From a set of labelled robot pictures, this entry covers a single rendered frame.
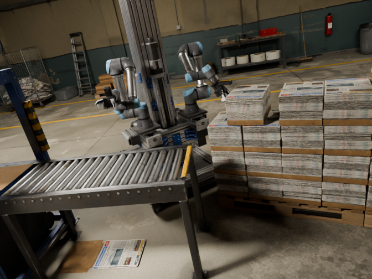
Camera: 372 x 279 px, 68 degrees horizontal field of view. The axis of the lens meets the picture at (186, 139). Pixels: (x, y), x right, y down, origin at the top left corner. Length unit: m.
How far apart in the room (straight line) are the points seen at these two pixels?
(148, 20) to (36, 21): 7.83
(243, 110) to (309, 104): 0.46
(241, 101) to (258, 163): 0.54
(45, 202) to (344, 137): 2.04
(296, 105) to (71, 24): 8.41
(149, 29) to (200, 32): 6.09
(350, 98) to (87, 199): 1.79
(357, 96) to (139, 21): 1.81
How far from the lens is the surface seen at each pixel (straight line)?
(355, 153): 2.24
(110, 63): 2.48
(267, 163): 2.31
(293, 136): 2.19
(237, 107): 2.17
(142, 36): 2.66
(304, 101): 2.08
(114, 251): 2.56
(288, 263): 2.23
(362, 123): 2.15
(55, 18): 9.97
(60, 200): 1.96
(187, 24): 8.74
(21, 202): 2.13
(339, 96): 2.07
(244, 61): 8.25
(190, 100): 2.68
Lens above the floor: 1.66
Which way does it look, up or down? 23 degrees down
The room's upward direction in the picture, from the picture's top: 11 degrees counter-clockwise
